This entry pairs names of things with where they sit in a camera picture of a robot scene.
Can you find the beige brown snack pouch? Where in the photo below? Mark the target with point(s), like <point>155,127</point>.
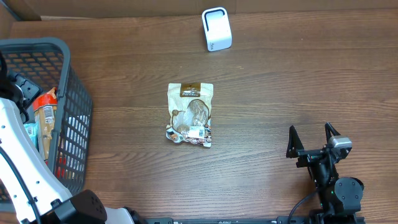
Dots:
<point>189,106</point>

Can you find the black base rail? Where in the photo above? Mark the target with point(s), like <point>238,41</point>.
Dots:
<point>278,220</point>

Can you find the white barcode scanner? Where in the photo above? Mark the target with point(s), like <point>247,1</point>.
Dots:
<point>217,29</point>

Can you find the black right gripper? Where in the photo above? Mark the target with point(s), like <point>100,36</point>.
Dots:
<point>313,156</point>

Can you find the teal snack packet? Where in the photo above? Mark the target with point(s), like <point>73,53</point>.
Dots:
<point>32,129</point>

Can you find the orange biscuit pack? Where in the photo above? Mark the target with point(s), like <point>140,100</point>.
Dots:
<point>45,107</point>

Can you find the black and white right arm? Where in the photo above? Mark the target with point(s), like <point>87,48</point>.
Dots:
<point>340,197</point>

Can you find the grey plastic shopping basket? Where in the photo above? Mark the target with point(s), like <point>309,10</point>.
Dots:
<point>46,62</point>

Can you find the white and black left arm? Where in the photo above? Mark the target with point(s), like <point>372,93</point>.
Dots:
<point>37,195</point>

